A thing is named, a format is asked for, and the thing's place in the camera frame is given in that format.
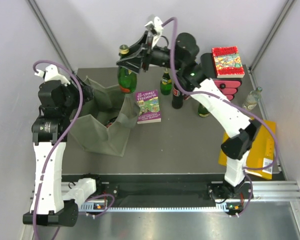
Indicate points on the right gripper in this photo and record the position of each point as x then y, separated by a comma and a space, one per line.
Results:
134, 63

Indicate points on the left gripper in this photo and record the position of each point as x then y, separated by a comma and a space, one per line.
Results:
87, 91

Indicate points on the green canvas bag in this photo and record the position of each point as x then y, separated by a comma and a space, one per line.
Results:
108, 102

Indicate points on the cola bottle red cap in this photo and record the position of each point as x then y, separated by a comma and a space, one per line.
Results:
177, 97
110, 122

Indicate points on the clear green-cap bottle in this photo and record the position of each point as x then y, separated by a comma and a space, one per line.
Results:
252, 99

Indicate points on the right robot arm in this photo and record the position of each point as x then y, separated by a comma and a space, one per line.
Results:
191, 79

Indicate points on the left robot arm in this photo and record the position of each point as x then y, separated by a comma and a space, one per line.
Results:
50, 207

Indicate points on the lying cola bottle red cap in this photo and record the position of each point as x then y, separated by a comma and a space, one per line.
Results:
110, 122

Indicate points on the purple treehouse book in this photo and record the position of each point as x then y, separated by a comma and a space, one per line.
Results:
148, 102

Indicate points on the red comic book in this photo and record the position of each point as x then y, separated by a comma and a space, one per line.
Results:
227, 62

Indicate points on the black pink drawer unit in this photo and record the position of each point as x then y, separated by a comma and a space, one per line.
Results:
228, 86

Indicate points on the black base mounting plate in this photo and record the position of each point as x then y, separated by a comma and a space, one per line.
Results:
169, 190

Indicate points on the yellow folder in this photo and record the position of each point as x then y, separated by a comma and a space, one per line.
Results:
261, 154

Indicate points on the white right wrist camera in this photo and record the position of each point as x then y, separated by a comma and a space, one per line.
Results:
154, 25

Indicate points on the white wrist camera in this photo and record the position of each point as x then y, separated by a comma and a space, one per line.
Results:
154, 25
51, 73

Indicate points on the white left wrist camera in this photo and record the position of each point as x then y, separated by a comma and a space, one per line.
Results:
51, 73

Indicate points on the aluminium frame rail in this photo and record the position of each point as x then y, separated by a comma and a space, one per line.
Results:
277, 191

